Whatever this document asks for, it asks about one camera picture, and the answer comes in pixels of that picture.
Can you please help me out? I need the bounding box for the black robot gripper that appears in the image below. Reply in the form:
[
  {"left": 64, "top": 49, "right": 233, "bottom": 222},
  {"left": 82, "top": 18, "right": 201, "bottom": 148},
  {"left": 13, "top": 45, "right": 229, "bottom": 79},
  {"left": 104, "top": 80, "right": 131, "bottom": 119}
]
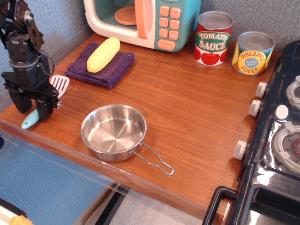
[{"left": 1, "top": 55, "right": 61, "bottom": 121}]

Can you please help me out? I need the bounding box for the white spatula teal handle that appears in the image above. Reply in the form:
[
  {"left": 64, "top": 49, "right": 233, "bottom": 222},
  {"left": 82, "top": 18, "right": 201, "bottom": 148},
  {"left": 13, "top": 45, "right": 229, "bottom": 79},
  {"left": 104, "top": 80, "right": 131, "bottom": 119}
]
[{"left": 21, "top": 75, "right": 69, "bottom": 129}]

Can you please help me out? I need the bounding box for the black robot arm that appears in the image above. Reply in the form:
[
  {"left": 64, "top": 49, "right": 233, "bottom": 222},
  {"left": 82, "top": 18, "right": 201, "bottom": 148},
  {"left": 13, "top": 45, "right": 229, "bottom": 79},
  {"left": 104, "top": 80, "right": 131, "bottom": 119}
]
[{"left": 0, "top": 0, "right": 61, "bottom": 121}]

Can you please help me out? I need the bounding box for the purple folded cloth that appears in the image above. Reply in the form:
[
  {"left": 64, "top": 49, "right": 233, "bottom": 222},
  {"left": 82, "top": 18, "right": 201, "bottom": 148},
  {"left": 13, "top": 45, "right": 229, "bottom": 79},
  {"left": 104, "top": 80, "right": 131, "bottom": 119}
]
[{"left": 64, "top": 42, "right": 135, "bottom": 89}]

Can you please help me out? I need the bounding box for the stainless steel pan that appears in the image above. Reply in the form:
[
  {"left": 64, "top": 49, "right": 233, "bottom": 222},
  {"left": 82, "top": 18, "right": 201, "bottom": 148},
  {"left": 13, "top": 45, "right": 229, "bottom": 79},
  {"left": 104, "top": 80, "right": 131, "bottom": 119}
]
[{"left": 81, "top": 104, "right": 174, "bottom": 176}]

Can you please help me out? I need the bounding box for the yellow toy corn cob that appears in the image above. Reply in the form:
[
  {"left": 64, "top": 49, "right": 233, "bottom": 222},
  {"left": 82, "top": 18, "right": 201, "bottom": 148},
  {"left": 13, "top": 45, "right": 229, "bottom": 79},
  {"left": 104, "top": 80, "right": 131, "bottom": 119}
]
[{"left": 86, "top": 37, "right": 120, "bottom": 73}]

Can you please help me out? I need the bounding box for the orange object at corner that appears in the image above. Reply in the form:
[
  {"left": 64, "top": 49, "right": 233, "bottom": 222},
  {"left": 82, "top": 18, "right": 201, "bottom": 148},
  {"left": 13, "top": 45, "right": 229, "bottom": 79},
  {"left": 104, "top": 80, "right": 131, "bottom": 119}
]
[{"left": 9, "top": 215, "right": 33, "bottom": 225}]

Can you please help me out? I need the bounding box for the teal toy microwave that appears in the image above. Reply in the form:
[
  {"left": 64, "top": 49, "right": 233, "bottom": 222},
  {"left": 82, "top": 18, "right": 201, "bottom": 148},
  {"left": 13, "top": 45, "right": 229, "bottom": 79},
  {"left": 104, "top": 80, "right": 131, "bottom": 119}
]
[{"left": 84, "top": 0, "right": 201, "bottom": 52}]

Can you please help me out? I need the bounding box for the tomato sauce can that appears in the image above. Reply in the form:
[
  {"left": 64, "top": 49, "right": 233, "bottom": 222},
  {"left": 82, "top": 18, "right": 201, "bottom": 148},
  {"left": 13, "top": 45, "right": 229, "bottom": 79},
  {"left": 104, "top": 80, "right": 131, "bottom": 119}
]
[{"left": 194, "top": 11, "right": 233, "bottom": 66}]

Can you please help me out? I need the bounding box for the white stove knob front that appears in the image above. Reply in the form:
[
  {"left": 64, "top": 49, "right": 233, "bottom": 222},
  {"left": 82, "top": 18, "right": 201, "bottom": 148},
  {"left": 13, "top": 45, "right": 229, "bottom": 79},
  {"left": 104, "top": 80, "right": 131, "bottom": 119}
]
[{"left": 233, "top": 140, "right": 248, "bottom": 161}]

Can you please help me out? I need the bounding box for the white stove knob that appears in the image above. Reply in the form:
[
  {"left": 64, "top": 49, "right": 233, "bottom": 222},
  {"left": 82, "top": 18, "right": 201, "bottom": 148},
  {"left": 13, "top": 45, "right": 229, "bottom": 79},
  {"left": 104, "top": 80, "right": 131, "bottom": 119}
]
[
  {"left": 255, "top": 82, "right": 268, "bottom": 99},
  {"left": 248, "top": 100, "right": 261, "bottom": 117},
  {"left": 233, "top": 140, "right": 248, "bottom": 161}
]

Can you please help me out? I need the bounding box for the white stove knob middle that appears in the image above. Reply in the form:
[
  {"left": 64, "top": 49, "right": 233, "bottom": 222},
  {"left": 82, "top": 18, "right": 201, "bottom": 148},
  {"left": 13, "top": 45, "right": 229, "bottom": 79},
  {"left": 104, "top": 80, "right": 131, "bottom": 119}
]
[{"left": 248, "top": 100, "right": 261, "bottom": 117}]

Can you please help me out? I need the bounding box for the pineapple slices can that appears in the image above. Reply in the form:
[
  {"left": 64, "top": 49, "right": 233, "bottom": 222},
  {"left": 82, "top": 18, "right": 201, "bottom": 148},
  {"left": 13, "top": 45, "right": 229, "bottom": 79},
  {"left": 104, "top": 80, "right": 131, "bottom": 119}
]
[{"left": 232, "top": 31, "right": 275, "bottom": 76}]

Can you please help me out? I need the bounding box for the white stove knob rear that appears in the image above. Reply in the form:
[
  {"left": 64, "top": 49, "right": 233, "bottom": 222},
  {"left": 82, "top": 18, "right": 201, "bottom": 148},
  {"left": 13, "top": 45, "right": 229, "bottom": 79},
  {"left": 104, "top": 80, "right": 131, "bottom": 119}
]
[{"left": 255, "top": 82, "right": 268, "bottom": 99}]

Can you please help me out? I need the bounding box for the black toy stove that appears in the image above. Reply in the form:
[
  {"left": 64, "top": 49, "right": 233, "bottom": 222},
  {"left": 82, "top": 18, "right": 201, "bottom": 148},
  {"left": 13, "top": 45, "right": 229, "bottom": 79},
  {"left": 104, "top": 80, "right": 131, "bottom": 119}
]
[{"left": 203, "top": 41, "right": 300, "bottom": 225}]

